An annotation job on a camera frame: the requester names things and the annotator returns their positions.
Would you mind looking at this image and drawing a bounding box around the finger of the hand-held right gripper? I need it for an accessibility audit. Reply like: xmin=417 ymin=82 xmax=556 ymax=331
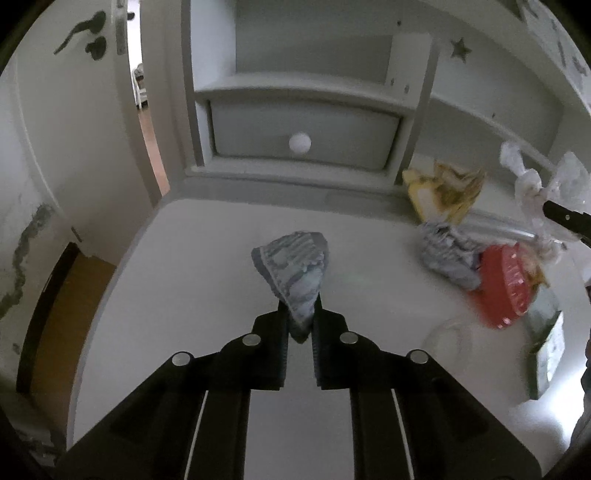
xmin=542 ymin=198 xmax=591 ymax=246

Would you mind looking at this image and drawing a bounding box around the yellow snack bag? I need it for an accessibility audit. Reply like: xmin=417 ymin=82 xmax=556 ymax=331
xmin=402 ymin=160 xmax=488 ymax=225

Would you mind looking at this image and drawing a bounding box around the clear plastic bag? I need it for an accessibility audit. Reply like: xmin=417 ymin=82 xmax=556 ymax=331
xmin=499 ymin=141 xmax=591 ymax=260

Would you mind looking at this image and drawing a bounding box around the silver foil packet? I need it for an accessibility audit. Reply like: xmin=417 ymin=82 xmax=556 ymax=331
xmin=526 ymin=286 xmax=567 ymax=400

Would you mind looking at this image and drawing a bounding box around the white door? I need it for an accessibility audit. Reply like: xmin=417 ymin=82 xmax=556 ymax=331
xmin=0 ymin=0 xmax=172 ymax=370

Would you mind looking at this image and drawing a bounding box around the grey wrapper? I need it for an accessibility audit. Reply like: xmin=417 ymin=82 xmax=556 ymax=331
xmin=251 ymin=231 xmax=329 ymax=343
xmin=418 ymin=222 xmax=484 ymax=291

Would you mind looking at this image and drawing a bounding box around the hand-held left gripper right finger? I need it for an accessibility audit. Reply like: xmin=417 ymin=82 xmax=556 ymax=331
xmin=312 ymin=295 xmax=542 ymax=480

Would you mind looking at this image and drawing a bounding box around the white drawer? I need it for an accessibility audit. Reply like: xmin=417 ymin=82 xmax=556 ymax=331
xmin=210 ymin=99 xmax=403 ymax=171

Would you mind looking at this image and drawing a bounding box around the black door handle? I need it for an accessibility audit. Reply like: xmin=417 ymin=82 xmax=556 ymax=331
xmin=52 ymin=10 xmax=110 ymax=61

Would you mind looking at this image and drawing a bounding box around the white desk shelf unit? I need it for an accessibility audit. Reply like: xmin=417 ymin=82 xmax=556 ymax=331
xmin=141 ymin=0 xmax=591 ymax=241

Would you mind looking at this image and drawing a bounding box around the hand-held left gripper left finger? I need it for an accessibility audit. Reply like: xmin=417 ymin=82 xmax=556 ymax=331
xmin=55 ymin=299 xmax=290 ymax=480

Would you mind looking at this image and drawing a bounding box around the red packet with yellow label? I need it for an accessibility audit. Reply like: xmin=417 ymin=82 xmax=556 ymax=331
xmin=467 ymin=244 xmax=549 ymax=330

